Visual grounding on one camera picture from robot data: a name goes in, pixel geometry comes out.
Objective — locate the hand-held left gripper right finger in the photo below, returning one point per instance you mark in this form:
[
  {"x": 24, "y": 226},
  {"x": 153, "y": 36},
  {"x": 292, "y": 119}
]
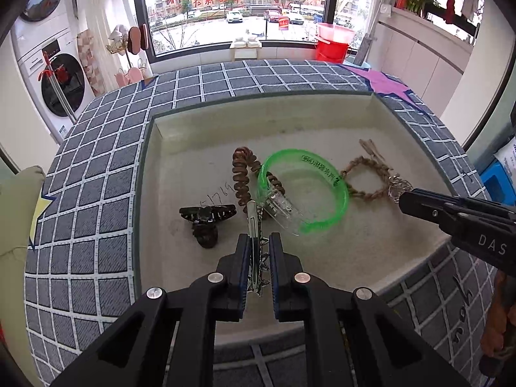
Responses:
[{"x": 276, "y": 274}]

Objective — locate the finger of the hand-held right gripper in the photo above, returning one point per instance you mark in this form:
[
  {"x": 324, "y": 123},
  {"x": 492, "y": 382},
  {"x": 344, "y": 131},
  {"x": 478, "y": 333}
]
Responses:
[
  {"x": 427, "y": 211},
  {"x": 451, "y": 201}
]

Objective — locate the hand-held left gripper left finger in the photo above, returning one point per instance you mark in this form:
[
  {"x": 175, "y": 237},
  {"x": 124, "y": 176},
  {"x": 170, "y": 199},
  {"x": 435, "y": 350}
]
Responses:
[{"x": 242, "y": 274}]

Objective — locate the grey-green rectangular tray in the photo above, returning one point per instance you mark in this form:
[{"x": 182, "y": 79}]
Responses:
[{"x": 322, "y": 274}]

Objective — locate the silver star hair clip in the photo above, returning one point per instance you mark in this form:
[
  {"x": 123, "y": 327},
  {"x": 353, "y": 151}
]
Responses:
[{"x": 253, "y": 225}]

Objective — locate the clear plastic hair claw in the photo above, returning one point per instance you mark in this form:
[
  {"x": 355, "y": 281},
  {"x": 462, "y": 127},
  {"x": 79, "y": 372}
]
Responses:
[{"x": 278, "y": 205}]

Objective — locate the black hair claw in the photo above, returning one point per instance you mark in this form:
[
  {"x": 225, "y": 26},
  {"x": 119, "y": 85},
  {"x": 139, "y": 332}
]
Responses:
[{"x": 205, "y": 214}]

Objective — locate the green plastic bangle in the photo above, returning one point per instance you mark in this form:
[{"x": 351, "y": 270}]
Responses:
[{"x": 282, "y": 155}]

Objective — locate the person's right hand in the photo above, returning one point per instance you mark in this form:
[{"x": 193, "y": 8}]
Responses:
[{"x": 502, "y": 330}]

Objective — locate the blue plastic stool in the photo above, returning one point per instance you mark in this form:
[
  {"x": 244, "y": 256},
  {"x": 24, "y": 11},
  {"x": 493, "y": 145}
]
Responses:
[{"x": 500, "y": 185}]

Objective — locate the white cabinet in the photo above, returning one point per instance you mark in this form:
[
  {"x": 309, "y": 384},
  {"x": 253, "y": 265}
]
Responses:
[{"x": 423, "y": 60}]

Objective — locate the grey checkered tablecloth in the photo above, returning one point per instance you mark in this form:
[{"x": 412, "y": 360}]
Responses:
[{"x": 100, "y": 209}]

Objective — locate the grey board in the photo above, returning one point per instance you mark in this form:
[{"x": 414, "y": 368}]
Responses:
[{"x": 364, "y": 46}]

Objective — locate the red plastic bucket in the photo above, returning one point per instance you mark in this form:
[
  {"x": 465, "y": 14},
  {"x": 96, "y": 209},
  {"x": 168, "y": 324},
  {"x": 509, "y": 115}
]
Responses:
[{"x": 330, "y": 51}]

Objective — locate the red hanging decoration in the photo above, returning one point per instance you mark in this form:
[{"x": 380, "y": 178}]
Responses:
[{"x": 450, "y": 8}]

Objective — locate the white hanging cloth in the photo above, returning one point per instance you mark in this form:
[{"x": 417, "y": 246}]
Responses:
[{"x": 469, "y": 6}]

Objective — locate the pink plastic basin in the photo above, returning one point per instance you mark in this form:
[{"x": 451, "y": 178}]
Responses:
[{"x": 335, "y": 32}]

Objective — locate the white stool with shoes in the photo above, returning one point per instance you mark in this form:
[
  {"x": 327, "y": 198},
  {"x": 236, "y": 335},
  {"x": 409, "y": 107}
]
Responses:
[{"x": 246, "y": 50}]

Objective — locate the pink slippers pair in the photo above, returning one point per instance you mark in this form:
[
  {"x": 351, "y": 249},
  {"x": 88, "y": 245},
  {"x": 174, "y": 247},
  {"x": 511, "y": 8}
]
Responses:
[{"x": 129, "y": 76}]

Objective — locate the beige sofa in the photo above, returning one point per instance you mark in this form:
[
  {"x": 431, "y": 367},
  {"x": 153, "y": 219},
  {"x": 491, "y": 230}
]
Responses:
[{"x": 16, "y": 209}]

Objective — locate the red sign board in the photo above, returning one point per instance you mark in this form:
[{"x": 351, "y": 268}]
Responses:
[{"x": 283, "y": 22}]

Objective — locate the gold slipper rack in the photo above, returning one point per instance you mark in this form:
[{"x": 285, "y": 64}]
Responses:
[{"x": 125, "y": 58}]

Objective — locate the red car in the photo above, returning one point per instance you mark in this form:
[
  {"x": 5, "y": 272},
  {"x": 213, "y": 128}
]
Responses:
[{"x": 273, "y": 15}]

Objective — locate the white car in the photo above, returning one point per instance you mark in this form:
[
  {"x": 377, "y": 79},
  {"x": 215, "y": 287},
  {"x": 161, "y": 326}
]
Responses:
[{"x": 234, "y": 16}]

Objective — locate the brown slipper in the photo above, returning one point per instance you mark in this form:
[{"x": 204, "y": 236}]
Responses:
[{"x": 135, "y": 39}]

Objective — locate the tile pattern board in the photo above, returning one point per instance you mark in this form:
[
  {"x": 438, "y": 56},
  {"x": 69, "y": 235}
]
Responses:
[{"x": 90, "y": 62}]

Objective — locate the metal pole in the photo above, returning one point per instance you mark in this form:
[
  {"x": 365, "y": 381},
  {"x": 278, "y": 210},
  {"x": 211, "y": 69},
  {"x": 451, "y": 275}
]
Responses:
[{"x": 58, "y": 86}]

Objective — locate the white washing machine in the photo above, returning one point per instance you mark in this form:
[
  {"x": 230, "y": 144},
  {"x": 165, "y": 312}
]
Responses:
[{"x": 60, "y": 84}]

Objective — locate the white plush slipper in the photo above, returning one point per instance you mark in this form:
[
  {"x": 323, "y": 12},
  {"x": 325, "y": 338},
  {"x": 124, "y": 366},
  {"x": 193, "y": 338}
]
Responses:
[{"x": 118, "y": 34}]

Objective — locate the white curtain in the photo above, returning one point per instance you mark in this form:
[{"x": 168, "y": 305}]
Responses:
[{"x": 103, "y": 4}]

